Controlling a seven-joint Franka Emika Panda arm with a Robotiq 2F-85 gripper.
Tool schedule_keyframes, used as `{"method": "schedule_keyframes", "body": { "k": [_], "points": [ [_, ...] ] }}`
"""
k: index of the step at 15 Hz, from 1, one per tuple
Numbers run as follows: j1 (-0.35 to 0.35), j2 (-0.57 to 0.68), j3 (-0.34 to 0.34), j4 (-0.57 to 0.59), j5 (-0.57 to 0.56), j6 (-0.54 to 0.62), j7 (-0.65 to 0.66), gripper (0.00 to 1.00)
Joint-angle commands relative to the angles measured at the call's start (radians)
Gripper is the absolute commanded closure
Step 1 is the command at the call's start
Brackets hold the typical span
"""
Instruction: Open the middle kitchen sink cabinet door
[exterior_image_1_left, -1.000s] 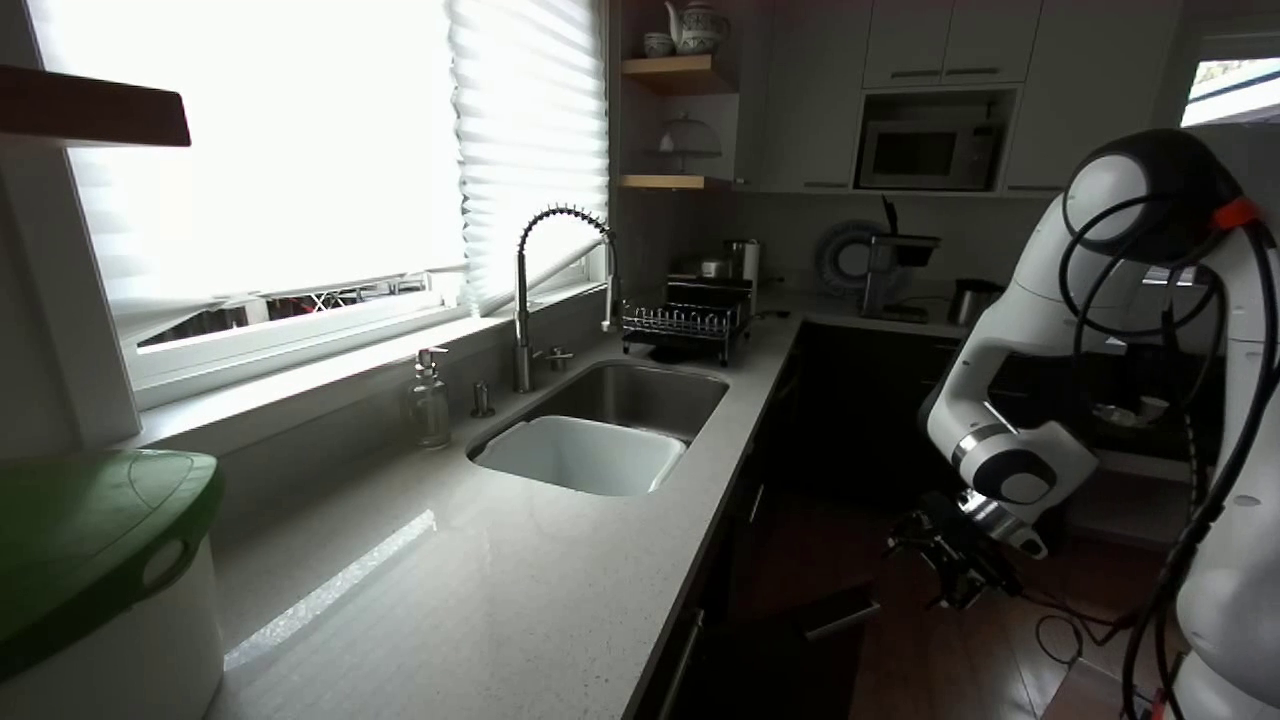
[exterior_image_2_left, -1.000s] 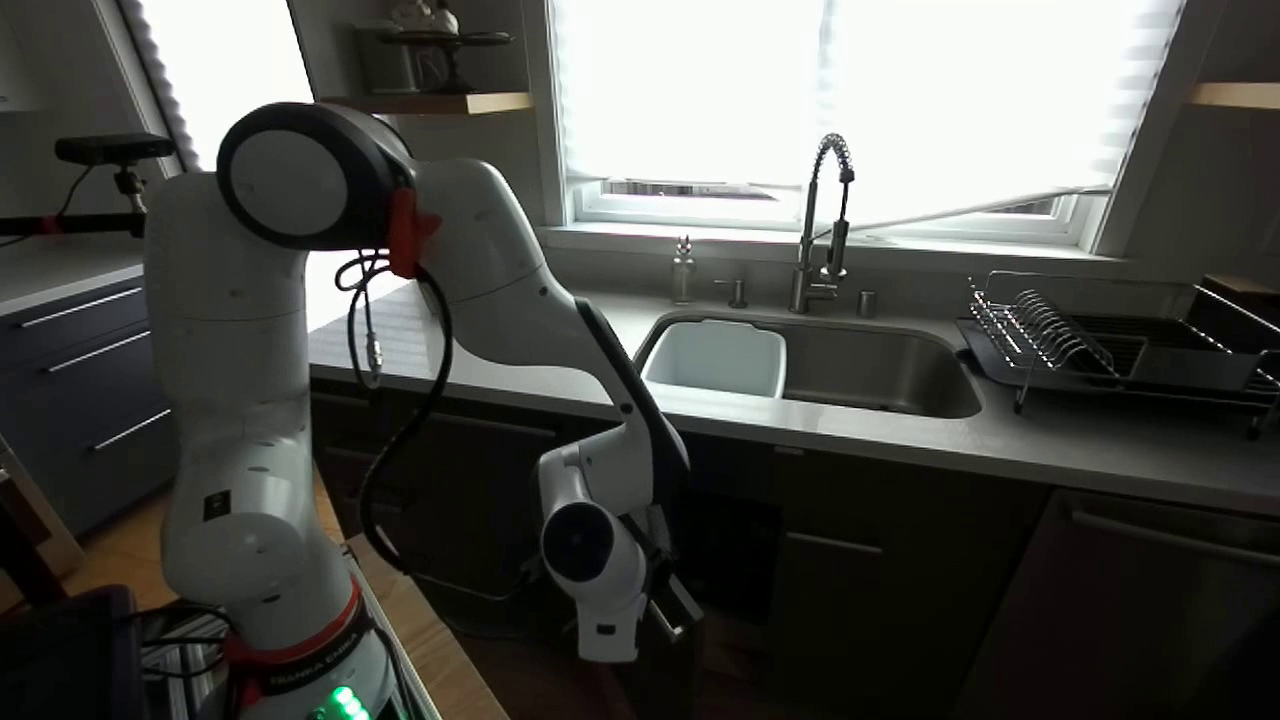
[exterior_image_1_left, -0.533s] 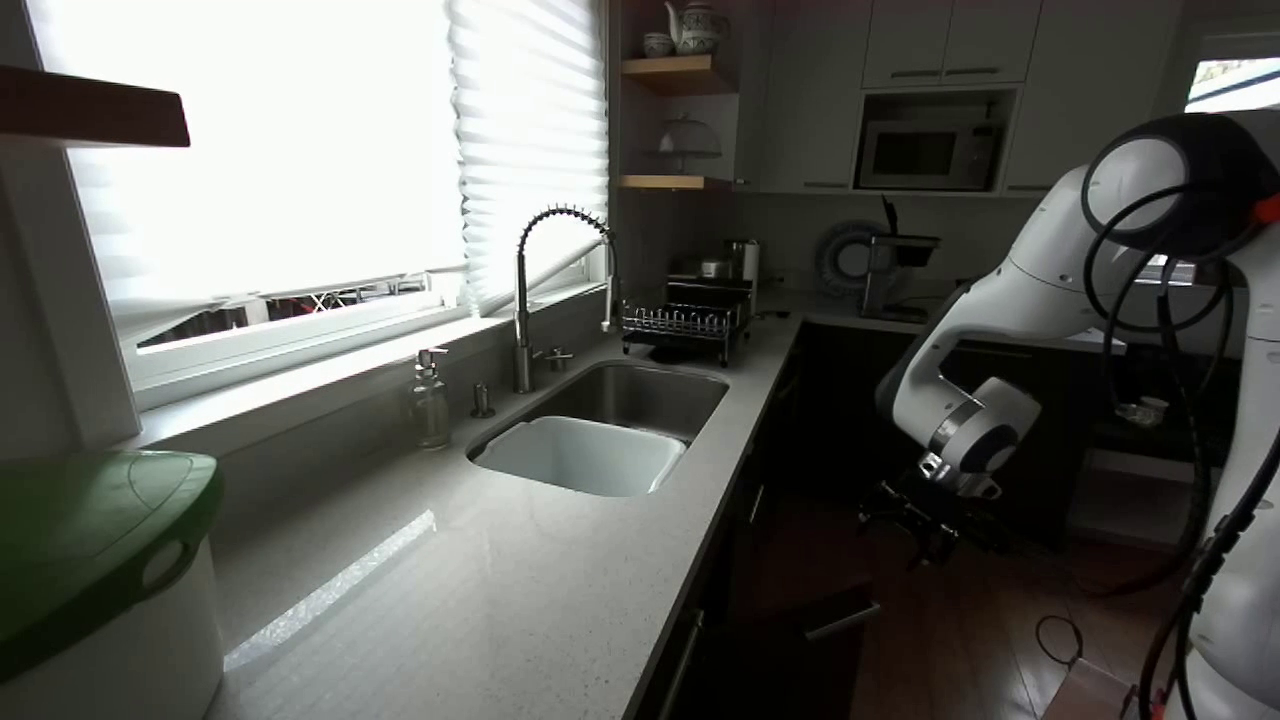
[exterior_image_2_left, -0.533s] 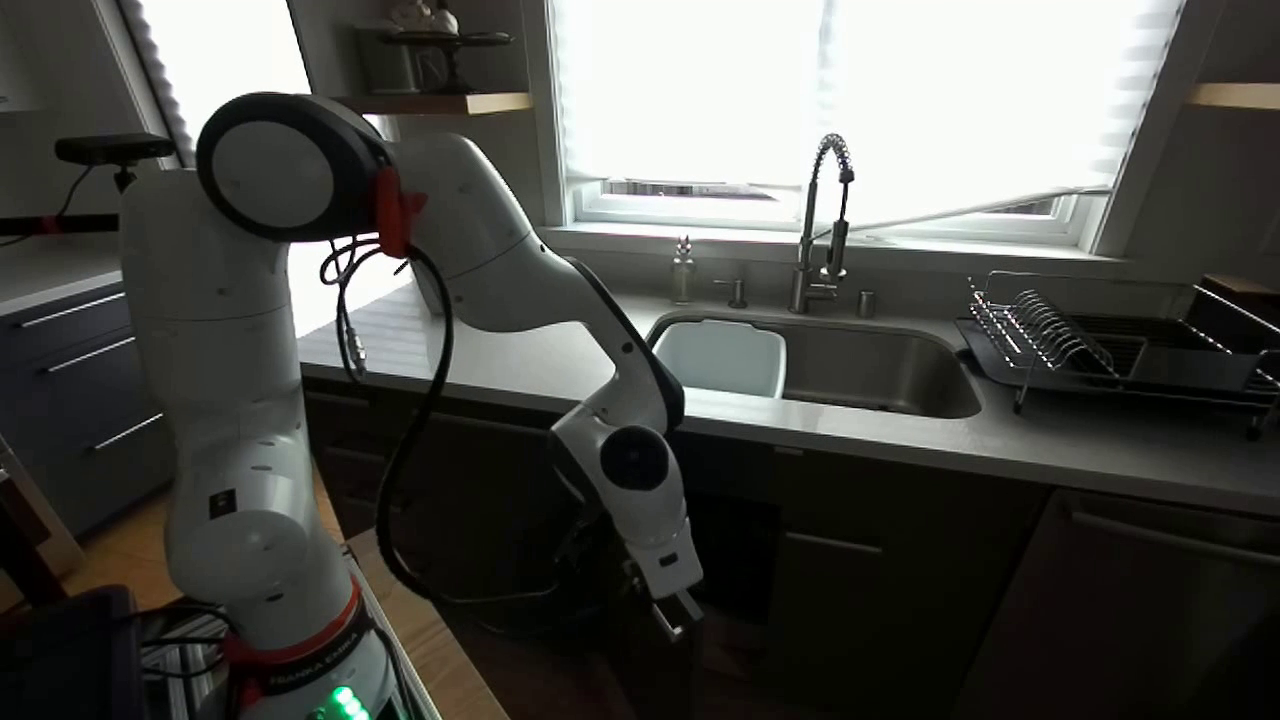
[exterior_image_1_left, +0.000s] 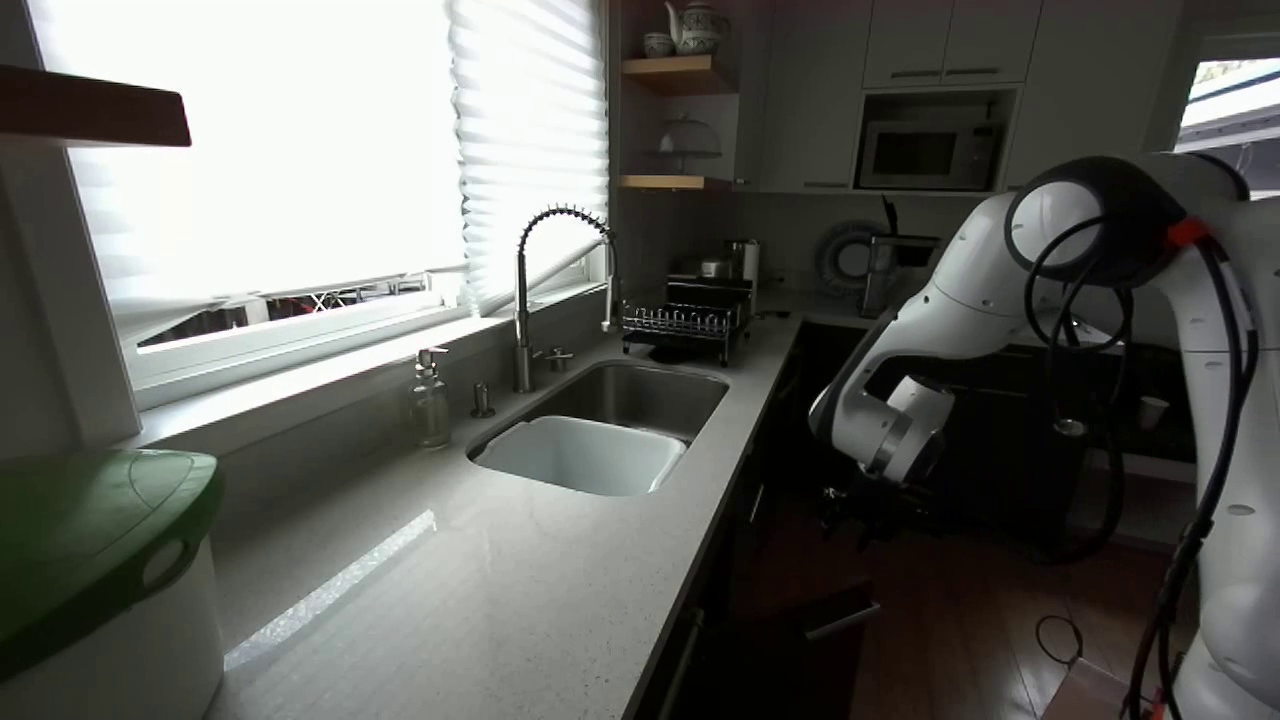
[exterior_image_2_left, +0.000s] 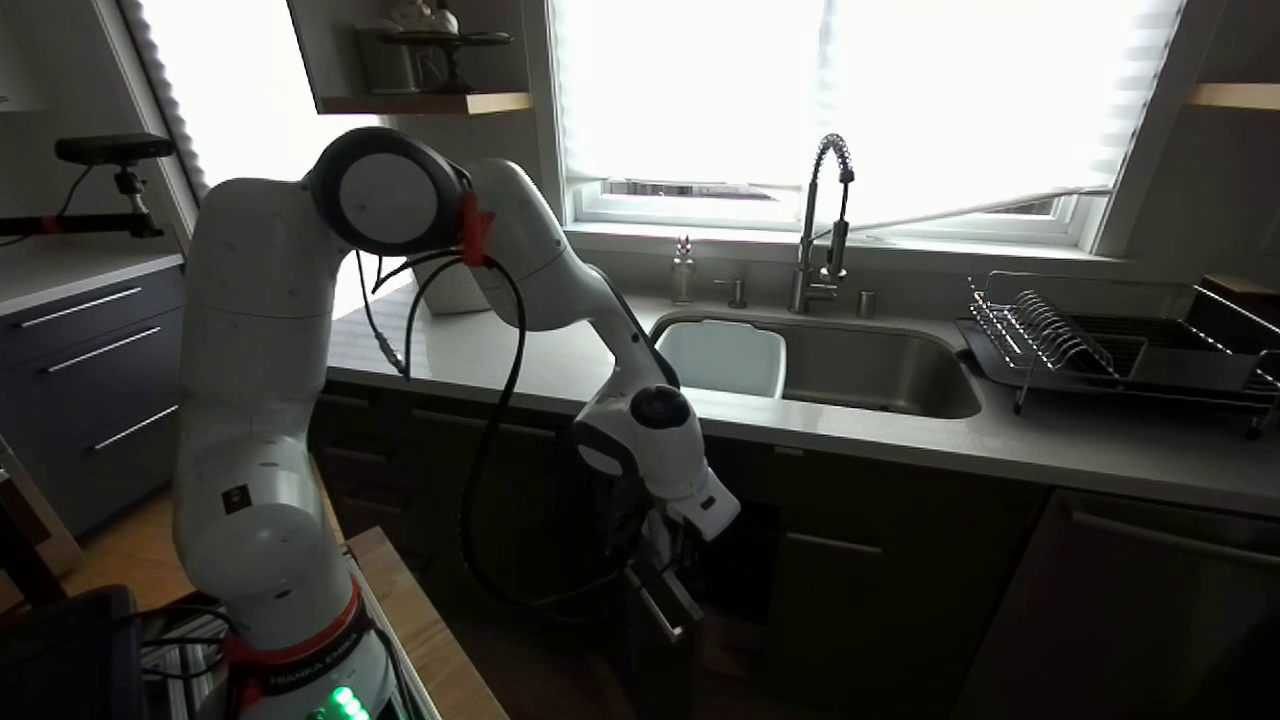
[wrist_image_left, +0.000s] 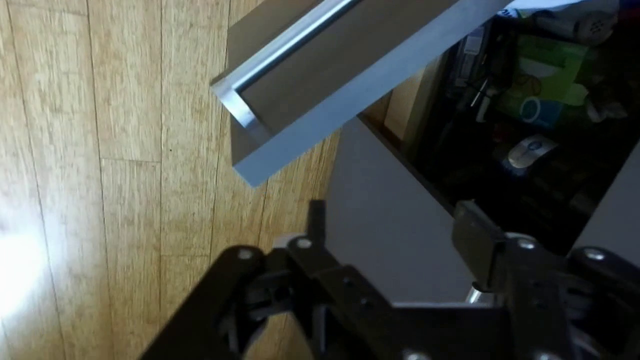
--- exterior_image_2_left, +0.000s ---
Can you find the blue grey drawer cabinet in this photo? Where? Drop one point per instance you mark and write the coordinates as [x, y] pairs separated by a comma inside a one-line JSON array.
[[95, 385]]

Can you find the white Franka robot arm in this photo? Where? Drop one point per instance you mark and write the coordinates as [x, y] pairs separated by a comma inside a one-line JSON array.
[[253, 385]]

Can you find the dark sink front panel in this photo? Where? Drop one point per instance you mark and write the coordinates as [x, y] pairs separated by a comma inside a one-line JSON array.
[[920, 487]]

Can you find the tall chrome kitchen faucet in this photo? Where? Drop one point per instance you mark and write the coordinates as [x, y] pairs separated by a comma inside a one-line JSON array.
[[814, 212]]

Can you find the small soap dispenser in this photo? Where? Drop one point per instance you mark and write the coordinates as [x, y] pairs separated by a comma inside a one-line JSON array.
[[681, 271]]

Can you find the bright kitchen window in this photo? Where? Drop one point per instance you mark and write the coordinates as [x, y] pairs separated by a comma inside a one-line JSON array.
[[866, 93]]

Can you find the black box beside robot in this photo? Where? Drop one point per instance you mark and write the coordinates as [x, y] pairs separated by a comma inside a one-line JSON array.
[[60, 660]]

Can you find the dark drawer cabinet front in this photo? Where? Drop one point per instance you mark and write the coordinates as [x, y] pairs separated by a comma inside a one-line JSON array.
[[403, 494]]

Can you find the wide dark sink cabinet door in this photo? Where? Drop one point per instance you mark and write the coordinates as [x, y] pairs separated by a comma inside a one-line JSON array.
[[905, 615]]

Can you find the small dark picture frame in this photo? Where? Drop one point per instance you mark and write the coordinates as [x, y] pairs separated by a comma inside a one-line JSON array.
[[432, 68]]

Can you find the tall window with blind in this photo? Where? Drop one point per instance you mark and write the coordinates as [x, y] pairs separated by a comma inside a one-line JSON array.
[[253, 83]]

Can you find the light grey kitchen countertop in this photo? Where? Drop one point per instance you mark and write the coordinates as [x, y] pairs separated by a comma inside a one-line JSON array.
[[1145, 455]]

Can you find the stainless steel sink basin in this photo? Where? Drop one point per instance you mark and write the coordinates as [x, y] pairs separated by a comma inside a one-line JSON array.
[[880, 360]]

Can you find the wooden wall shelf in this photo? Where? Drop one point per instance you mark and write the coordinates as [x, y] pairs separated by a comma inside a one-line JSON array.
[[425, 102]]

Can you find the wooden robot stand top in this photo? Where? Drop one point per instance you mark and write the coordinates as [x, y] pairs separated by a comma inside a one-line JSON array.
[[425, 624]]

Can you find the dark ornament on shelf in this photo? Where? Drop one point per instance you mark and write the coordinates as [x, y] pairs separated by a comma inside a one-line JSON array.
[[425, 17]]

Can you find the white tub in sink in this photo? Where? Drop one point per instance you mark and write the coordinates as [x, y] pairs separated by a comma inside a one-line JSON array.
[[727, 358]]

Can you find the dark dishwasher front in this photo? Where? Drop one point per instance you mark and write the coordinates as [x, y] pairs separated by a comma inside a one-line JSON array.
[[1134, 624]]

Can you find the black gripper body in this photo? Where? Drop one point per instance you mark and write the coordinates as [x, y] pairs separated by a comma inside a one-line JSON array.
[[661, 542]]

